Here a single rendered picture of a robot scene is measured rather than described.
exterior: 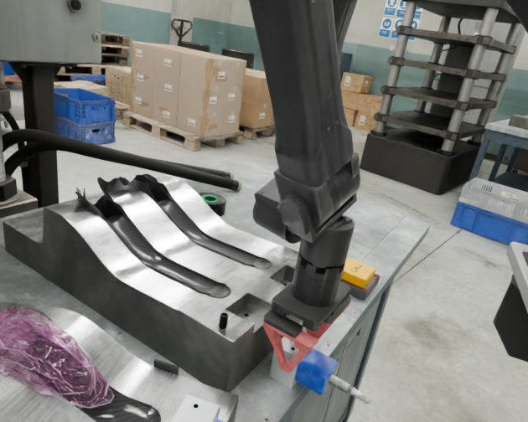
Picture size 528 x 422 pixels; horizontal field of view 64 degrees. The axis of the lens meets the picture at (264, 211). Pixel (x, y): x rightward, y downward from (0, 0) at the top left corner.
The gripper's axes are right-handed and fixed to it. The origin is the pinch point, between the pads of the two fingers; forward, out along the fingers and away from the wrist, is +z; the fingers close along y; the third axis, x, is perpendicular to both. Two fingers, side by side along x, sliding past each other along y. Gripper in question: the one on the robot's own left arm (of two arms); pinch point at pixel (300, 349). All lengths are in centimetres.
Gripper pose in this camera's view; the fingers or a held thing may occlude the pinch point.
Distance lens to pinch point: 59.4
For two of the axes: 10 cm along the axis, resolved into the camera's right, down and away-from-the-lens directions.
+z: -1.4, 9.1, 4.0
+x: 8.3, 3.3, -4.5
